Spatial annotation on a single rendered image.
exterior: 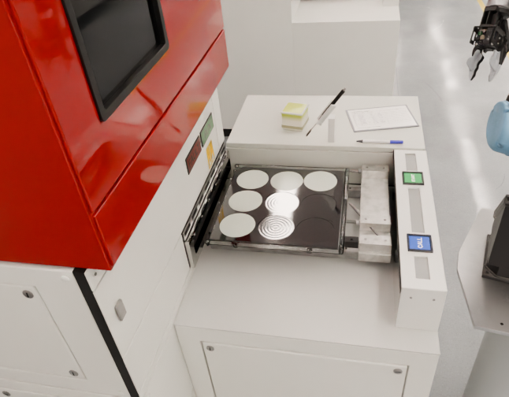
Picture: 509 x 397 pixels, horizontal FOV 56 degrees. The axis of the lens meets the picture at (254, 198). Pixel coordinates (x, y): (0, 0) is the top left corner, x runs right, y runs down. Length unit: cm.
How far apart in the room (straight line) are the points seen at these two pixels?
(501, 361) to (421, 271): 53
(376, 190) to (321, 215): 22
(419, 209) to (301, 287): 36
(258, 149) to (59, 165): 95
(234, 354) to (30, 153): 77
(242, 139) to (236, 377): 73
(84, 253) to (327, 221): 72
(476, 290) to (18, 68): 110
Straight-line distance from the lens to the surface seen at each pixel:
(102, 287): 89
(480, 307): 128
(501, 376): 165
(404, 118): 166
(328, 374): 127
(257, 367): 130
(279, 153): 154
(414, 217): 127
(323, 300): 123
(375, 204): 142
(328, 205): 137
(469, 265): 137
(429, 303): 113
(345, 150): 152
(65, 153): 68
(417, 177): 139
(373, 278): 129
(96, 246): 78
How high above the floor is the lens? 177
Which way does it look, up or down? 38 degrees down
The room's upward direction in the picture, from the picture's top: 6 degrees counter-clockwise
